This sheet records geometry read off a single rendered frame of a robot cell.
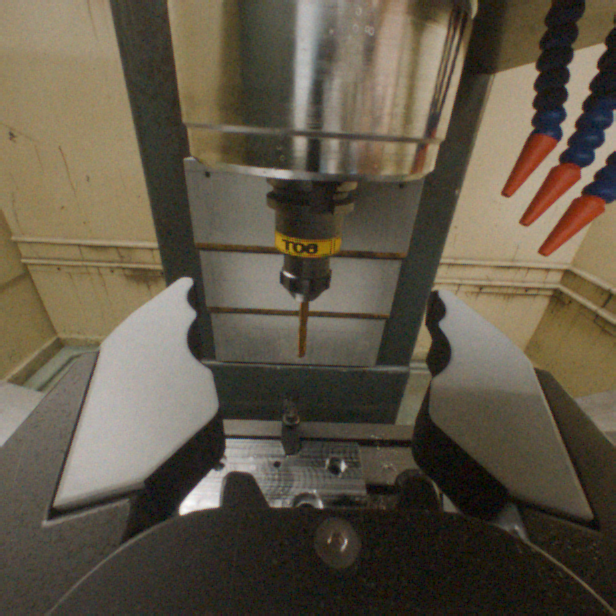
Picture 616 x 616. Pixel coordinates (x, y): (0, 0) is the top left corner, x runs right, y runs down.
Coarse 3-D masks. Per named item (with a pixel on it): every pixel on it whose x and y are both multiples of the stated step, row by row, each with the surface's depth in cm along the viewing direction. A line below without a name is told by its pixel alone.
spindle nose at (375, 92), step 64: (192, 0) 12; (256, 0) 11; (320, 0) 11; (384, 0) 11; (448, 0) 12; (192, 64) 14; (256, 64) 12; (320, 64) 12; (384, 64) 12; (448, 64) 14; (192, 128) 16; (256, 128) 13; (320, 128) 13; (384, 128) 13
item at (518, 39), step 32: (480, 0) 25; (512, 0) 25; (544, 0) 25; (608, 0) 24; (480, 32) 33; (512, 32) 32; (544, 32) 32; (608, 32) 30; (480, 64) 47; (512, 64) 46
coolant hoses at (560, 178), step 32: (576, 0) 15; (576, 32) 16; (544, 64) 17; (608, 64) 16; (544, 96) 17; (608, 96) 16; (544, 128) 18; (576, 128) 18; (608, 128) 17; (576, 160) 17; (608, 160) 17; (512, 192) 19; (544, 192) 18; (608, 192) 17; (576, 224) 18; (544, 256) 19
